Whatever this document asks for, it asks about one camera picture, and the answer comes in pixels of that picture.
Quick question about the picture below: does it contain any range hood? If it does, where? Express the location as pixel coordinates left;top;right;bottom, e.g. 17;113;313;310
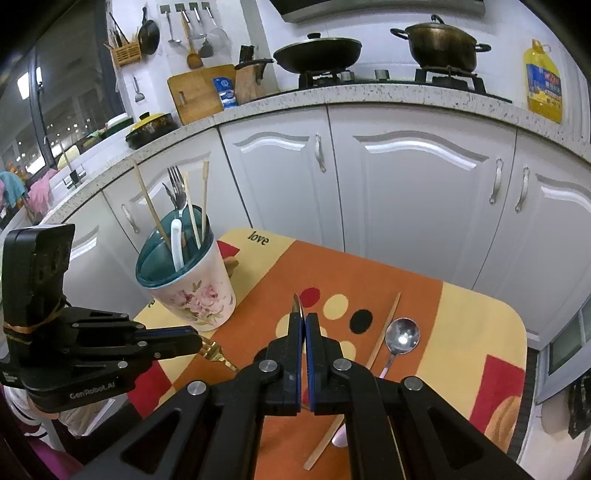
268;0;488;24

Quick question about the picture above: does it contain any black gas stove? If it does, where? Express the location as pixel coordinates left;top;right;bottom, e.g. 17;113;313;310
298;65;513;103

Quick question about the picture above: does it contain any dark window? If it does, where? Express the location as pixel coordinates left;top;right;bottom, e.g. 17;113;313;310
0;28;130;185

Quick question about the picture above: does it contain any teal cloth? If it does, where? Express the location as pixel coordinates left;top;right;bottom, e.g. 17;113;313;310
0;172;28;208

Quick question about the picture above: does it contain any black-handled gold fork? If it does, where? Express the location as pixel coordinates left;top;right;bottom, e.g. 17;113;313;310
196;337;240;372

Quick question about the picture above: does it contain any wooden cutting board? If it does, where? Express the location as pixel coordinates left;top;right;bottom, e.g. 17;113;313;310
167;65;237;126

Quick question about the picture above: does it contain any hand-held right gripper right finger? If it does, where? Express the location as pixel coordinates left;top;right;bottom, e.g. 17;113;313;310
306;313;536;480

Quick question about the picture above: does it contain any white cabinet door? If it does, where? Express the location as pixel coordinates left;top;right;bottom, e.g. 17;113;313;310
102;129;252;259
327;105;518;291
480;128;591;337
218;121;345;252
46;191;153;324

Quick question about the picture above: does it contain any blue white salt packet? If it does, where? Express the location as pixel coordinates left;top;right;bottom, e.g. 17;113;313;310
212;76;240;110

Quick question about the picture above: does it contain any yellow cooking oil bottle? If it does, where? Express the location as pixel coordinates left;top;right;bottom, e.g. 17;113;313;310
523;38;564;124

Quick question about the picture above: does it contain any dark bronze cooking pot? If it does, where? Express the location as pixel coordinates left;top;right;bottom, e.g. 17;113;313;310
390;14;491;73

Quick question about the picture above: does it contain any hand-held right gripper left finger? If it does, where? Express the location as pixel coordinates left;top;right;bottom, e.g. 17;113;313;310
69;313;306;480

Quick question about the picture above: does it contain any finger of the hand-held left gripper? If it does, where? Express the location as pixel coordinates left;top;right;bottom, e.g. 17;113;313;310
136;335;205;366
134;324;198;340

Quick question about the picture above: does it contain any small black frying pan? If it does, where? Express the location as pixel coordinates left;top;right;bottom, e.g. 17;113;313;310
137;7;161;56

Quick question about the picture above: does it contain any wall hook rack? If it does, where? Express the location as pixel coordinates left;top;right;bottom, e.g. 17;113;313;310
159;2;214;14

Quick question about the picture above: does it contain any wooden knife block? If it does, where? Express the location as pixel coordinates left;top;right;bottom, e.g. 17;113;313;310
235;45;269;104

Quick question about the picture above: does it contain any black casserole yellow lid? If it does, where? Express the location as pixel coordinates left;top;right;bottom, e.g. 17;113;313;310
124;112;179;151

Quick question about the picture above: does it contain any white framed glass door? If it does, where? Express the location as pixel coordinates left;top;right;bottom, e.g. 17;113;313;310
536;302;591;407

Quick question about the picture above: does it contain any orange yellow patterned tablecloth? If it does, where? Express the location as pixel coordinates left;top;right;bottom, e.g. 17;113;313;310
129;226;528;480

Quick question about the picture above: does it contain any wooden utensil basket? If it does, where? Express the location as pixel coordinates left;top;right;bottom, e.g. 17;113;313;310
104;11;141;69

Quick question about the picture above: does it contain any silver spoon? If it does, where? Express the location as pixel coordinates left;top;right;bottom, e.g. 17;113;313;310
379;317;421;380

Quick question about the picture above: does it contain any black wok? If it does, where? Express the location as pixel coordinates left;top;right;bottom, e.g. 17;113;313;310
235;32;363;75

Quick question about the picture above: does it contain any metal slotted turner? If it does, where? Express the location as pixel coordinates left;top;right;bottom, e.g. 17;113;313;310
196;9;215;59

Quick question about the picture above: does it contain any white plastic spoon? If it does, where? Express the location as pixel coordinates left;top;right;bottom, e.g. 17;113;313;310
171;218;185;273

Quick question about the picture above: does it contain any light wooden chopstick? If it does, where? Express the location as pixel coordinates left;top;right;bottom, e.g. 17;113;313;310
303;292;402;472
132;159;172;252
202;161;210;237
183;172;202;250

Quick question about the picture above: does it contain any metal mesh strainer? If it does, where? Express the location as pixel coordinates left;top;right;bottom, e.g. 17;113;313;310
203;7;230;47

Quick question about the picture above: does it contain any metal ladle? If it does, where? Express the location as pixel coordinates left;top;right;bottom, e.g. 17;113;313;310
166;11;182;47

